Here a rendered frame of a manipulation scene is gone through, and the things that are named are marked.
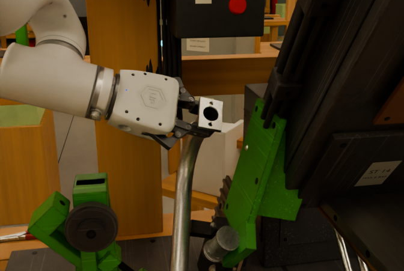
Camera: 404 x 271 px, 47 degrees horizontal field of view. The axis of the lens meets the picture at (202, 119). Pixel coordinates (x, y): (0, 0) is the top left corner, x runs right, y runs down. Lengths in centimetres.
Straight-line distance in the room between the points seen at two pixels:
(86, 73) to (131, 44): 29
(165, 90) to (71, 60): 15
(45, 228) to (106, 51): 41
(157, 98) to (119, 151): 33
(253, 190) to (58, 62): 34
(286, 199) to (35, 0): 45
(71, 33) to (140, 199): 47
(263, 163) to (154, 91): 20
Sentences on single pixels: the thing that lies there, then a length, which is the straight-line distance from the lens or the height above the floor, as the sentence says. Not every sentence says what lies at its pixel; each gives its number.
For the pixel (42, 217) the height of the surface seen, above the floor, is 113.
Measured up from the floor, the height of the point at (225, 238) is 109.
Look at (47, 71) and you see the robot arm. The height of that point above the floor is 133.
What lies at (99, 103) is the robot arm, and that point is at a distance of 71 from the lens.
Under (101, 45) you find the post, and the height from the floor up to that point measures 133.
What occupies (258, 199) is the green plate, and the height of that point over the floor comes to 115.
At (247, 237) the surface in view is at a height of 110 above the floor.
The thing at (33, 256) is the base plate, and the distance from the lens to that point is 108.
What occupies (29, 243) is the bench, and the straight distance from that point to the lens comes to 117.
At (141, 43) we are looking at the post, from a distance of 98.
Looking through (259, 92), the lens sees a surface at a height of 124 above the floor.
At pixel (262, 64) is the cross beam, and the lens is 114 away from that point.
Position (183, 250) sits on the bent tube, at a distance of 80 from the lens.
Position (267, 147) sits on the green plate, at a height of 123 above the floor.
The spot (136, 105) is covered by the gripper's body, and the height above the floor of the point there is 128.
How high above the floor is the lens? 147
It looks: 18 degrees down
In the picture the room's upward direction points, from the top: straight up
